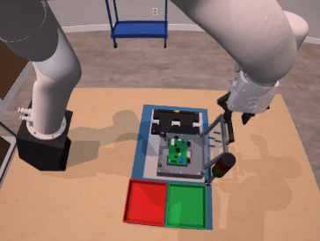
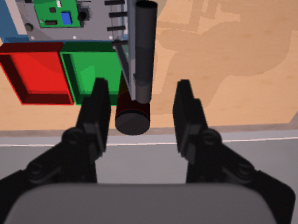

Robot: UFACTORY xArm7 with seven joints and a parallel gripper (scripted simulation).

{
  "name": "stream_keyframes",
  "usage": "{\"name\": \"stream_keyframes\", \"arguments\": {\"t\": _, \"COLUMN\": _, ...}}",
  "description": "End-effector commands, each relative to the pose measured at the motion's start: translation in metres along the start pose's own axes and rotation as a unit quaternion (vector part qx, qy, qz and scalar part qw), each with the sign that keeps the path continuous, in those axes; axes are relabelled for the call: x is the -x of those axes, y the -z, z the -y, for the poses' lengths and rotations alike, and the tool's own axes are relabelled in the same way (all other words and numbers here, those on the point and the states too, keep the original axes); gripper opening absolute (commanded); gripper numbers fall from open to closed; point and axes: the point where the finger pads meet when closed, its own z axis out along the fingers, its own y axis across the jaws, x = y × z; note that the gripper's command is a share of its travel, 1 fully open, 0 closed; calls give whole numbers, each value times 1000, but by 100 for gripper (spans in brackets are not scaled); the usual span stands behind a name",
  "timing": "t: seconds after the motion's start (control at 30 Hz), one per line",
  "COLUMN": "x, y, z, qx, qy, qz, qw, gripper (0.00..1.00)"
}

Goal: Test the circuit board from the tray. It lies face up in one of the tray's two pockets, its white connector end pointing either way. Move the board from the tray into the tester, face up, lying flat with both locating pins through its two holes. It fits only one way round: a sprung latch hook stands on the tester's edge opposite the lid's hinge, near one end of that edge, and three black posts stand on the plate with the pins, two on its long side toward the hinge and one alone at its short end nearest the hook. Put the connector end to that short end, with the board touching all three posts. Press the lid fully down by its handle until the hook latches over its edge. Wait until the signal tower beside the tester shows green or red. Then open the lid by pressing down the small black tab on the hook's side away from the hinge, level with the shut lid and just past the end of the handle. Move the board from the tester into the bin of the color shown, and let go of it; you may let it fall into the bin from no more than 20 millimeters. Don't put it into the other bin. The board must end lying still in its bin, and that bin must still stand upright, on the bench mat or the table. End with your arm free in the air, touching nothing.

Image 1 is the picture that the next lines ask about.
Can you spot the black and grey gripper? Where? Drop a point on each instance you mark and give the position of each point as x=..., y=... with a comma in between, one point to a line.
x=244, y=97

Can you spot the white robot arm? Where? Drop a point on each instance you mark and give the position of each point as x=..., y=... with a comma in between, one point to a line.
x=257, y=34

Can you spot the red open bin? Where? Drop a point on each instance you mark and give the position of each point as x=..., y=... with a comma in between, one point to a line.
x=145, y=202

